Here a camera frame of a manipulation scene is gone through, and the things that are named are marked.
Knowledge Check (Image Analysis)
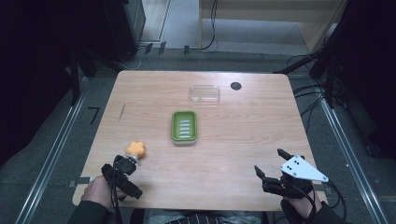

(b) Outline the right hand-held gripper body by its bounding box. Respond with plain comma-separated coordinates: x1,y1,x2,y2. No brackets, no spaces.
261,154,330,200

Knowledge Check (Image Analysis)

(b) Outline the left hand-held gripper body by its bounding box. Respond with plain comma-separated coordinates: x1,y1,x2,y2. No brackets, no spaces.
101,154,144,201

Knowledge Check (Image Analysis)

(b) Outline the orange flower-shaped soap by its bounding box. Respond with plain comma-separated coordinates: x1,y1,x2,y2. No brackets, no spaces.
125,141,147,158

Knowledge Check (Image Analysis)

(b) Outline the person's left hand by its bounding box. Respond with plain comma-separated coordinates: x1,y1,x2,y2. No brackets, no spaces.
80,175,129,210

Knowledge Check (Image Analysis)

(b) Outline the person's right hand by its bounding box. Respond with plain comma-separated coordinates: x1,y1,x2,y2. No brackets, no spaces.
284,189,323,219

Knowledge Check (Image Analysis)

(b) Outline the grey tape strip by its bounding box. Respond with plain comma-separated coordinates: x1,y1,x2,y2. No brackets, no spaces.
68,176,93,189

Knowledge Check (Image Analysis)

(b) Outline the green soap dish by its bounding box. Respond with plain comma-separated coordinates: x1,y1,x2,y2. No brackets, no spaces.
170,110,199,146

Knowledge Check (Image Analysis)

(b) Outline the person's striped clothing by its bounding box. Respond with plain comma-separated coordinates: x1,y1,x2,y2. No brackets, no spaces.
130,208,269,224

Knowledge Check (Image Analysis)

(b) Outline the clear plastic lid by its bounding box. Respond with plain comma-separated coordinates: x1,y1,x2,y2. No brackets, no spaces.
188,83,221,105

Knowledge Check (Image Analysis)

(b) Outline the black cabinet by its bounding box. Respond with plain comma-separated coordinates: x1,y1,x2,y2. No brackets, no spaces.
102,0,148,63

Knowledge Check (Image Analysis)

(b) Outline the light wooden furniture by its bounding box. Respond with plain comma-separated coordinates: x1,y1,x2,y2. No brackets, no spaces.
199,0,348,54

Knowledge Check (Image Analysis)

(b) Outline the left hand-held gripper cable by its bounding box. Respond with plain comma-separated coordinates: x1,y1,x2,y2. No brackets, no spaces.
111,155,124,224

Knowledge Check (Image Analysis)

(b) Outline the hand-held gripper cable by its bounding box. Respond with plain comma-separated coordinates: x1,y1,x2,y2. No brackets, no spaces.
111,155,124,224
293,178,347,224

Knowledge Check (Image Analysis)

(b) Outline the right hand-held gripper cable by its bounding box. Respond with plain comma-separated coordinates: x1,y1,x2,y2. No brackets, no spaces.
293,178,347,224

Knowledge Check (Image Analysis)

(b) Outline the metal floor rail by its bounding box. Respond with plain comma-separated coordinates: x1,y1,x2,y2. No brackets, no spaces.
316,90,390,224
13,77,90,224

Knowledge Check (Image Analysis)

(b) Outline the black floor cable bundle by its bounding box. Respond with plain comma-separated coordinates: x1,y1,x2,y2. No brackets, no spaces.
286,54,347,134

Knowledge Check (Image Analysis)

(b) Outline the hanging black cable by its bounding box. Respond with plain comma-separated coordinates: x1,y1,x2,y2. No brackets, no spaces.
183,0,219,56

